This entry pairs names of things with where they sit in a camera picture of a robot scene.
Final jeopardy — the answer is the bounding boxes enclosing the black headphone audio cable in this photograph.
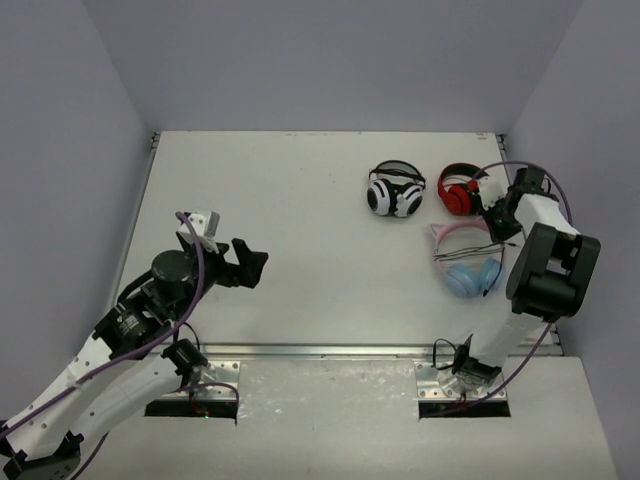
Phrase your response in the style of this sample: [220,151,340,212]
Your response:
[432,241,519,297]

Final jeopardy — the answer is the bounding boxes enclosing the pink blue cat-ear headphones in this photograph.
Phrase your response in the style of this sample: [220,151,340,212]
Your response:
[428,219,506,299]

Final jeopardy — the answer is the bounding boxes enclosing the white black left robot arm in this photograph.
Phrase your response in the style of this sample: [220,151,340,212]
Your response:
[1,239,269,479]

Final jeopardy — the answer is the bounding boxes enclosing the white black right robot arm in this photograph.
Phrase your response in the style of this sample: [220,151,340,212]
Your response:
[450,162,601,388]

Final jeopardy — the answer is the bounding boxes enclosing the red black headphones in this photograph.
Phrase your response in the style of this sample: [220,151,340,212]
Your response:
[437,163,486,216]

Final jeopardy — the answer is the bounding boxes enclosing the white black headphones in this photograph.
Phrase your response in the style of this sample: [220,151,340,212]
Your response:
[366,159,426,218]

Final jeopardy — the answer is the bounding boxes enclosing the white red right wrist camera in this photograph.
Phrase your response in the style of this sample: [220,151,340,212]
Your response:
[472,175,505,212]

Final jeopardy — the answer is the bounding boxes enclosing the black left base wire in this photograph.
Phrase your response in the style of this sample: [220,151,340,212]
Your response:
[179,322,204,351]

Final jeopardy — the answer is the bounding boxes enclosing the black base wire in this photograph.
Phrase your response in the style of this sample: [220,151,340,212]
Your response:
[432,337,474,374]
[179,322,204,351]

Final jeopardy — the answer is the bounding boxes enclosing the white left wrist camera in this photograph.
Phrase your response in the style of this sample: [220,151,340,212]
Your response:
[176,209,220,243]

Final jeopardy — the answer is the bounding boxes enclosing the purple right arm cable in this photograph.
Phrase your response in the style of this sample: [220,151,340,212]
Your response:
[444,160,574,416]

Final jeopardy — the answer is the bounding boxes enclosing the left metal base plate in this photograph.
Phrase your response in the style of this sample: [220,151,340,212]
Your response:
[162,360,241,403]

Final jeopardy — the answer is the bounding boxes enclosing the metal base plate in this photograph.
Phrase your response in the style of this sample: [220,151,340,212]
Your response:
[162,360,241,403]
[414,362,504,404]

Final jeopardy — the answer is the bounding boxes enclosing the silver aluminium rail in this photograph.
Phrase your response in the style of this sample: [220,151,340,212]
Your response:
[201,343,433,359]

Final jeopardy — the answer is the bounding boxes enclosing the black right base wire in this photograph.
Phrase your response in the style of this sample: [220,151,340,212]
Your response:
[432,337,474,374]

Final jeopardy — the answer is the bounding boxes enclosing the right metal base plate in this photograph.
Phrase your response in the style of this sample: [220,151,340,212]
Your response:
[414,362,504,404]

